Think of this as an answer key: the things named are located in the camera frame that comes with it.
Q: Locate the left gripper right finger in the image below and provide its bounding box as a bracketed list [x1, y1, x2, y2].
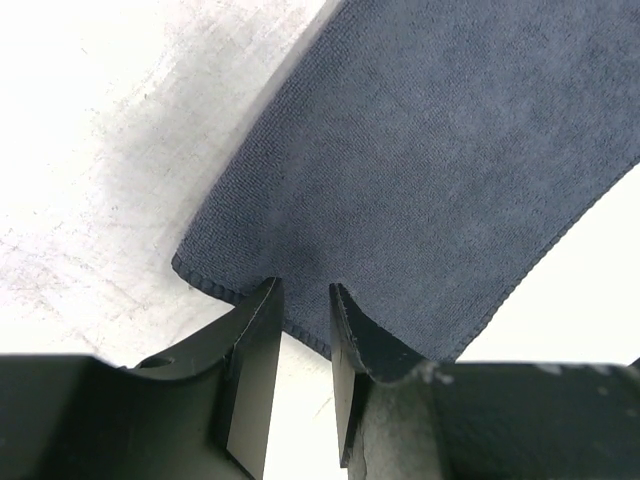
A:
[329, 284, 639, 479]

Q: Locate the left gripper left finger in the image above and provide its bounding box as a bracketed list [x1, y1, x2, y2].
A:
[1, 278, 284, 479]

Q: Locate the dark blue towel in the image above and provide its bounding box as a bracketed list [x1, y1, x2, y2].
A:
[172, 1, 639, 360]

